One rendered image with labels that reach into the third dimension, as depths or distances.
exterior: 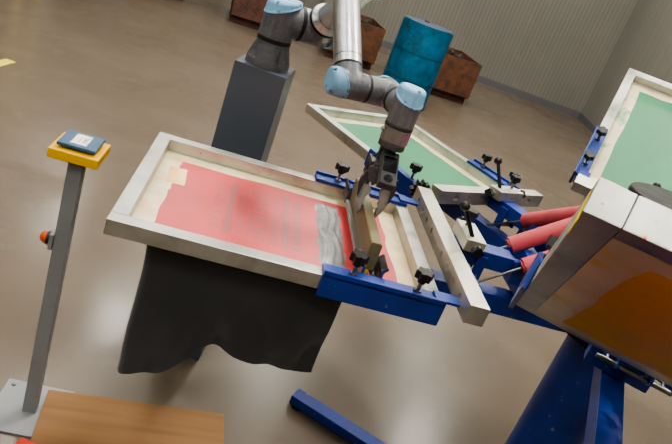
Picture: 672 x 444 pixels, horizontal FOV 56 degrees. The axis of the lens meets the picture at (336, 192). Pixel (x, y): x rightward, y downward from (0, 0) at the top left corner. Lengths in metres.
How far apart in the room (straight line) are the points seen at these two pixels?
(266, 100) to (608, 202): 1.62
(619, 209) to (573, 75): 12.11
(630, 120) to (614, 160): 0.27
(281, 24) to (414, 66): 5.73
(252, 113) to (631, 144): 1.59
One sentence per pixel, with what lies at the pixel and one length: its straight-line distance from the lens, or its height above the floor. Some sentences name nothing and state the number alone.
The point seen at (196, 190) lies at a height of 0.96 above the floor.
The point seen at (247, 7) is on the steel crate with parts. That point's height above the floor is 0.28.
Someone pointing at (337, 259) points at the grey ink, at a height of 0.96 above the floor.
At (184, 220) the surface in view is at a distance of 1.56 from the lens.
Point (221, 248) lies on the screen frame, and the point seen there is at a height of 0.99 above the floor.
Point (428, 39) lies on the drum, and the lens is 7.75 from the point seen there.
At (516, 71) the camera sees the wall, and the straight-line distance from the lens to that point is 12.53.
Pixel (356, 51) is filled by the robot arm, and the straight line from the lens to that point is 1.66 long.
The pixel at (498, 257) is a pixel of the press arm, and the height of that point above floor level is 1.04.
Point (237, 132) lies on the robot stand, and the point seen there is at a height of 0.97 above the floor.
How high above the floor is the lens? 1.69
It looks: 21 degrees down
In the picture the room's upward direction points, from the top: 20 degrees clockwise
